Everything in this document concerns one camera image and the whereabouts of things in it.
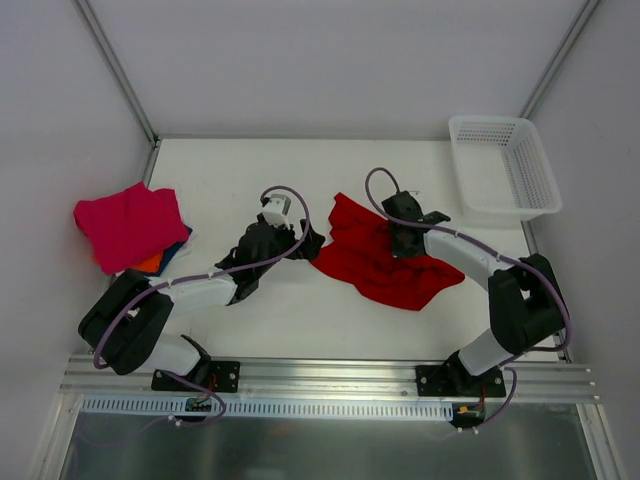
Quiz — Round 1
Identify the red t shirt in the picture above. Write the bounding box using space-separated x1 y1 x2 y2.
311 193 465 311

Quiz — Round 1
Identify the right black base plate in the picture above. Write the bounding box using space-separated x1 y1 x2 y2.
415 364 506 398

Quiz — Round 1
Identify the white slotted cable duct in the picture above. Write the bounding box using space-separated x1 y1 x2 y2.
80 395 454 422

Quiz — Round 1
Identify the left aluminium frame post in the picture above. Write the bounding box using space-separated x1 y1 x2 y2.
73 0 160 148

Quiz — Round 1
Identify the white plastic basket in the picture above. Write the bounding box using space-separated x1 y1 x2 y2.
448 115 562 228

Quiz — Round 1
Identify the right aluminium frame post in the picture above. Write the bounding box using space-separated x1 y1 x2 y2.
519 0 603 120

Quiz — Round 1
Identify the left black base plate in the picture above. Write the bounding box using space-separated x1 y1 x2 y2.
151 358 241 394

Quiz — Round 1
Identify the folded pink t shirt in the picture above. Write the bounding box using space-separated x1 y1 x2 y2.
73 182 189 275

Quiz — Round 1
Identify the aluminium mounting rail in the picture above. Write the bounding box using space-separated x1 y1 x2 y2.
59 355 602 404

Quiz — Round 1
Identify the aluminium frame post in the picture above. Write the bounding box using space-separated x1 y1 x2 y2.
519 0 603 120
73 0 160 148

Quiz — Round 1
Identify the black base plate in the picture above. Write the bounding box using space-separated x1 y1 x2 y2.
151 358 241 394
415 364 506 398

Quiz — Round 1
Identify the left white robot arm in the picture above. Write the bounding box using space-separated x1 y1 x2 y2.
78 217 325 393

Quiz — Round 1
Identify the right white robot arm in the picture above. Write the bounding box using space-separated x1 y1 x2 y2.
382 191 568 398

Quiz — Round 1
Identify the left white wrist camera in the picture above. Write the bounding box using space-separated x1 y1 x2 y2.
261 194 291 228

